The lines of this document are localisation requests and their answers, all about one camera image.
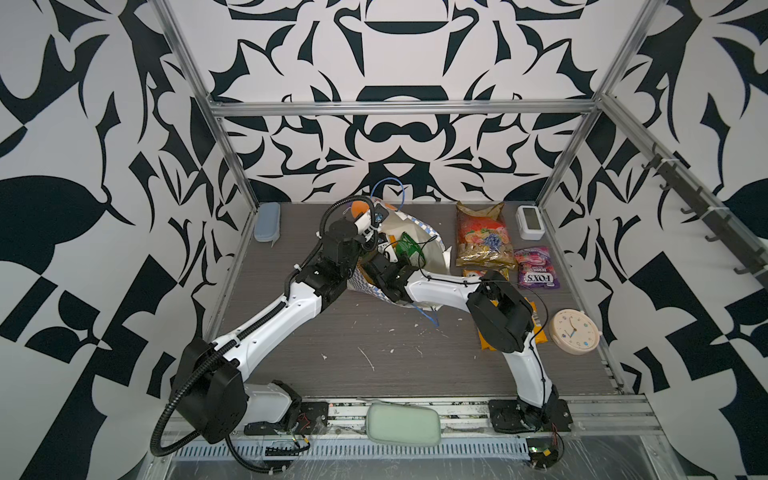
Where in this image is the orange plush toy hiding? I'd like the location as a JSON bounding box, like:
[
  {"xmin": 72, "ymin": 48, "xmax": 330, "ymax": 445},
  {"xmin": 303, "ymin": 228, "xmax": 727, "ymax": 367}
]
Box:
[{"xmin": 350, "ymin": 201, "xmax": 397, "ymax": 218}]

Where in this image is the green candy packet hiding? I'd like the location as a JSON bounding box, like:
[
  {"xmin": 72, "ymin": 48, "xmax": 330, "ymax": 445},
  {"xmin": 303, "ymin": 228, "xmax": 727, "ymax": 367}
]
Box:
[{"xmin": 394, "ymin": 232, "xmax": 425, "ymax": 267}]

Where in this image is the beige round clock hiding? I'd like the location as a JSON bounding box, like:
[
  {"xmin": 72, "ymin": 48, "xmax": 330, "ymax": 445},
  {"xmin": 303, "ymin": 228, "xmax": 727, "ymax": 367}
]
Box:
[{"xmin": 547, "ymin": 309, "xmax": 602, "ymax": 356}]

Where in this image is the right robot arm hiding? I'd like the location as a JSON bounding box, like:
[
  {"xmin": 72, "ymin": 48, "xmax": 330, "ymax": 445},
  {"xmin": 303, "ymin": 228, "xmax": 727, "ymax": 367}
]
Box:
[{"xmin": 362, "ymin": 253, "xmax": 573, "ymax": 434}]

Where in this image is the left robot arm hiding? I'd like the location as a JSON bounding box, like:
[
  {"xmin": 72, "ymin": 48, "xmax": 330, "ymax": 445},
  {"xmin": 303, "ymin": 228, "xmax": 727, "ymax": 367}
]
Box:
[{"xmin": 149, "ymin": 195, "xmax": 388, "ymax": 457}]

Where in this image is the purple candy packet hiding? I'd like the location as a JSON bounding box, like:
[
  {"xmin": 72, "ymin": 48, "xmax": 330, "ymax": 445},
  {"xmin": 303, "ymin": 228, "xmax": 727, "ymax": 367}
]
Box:
[{"xmin": 515, "ymin": 246, "xmax": 560, "ymax": 289}]

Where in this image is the red fruit candy bag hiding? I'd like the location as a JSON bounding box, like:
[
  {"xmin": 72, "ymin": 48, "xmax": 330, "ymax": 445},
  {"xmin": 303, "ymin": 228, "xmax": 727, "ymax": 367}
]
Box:
[{"xmin": 456, "ymin": 203, "xmax": 516, "ymax": 267}]

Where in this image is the wall hook rail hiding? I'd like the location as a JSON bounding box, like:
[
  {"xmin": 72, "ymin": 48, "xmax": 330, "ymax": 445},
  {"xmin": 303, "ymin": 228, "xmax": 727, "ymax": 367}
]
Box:
[{"xmin": 640, "ymin": 143, "xmax": 767, "ymax": 289}]

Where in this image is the yellow snack packet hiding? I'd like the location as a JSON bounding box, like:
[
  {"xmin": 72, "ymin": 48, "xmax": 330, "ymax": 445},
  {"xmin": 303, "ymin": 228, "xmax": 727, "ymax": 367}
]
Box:
[{"xmin": 477, "ymin": 299, "xmax": 549, "ymax": 351}]

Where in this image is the white digital thermometer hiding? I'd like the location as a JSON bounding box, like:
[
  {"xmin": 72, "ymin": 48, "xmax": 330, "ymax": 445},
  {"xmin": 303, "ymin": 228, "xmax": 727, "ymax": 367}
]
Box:
[{"xmin": 516, "ymin": 205, "xmax": 545, "ymax": 241}]

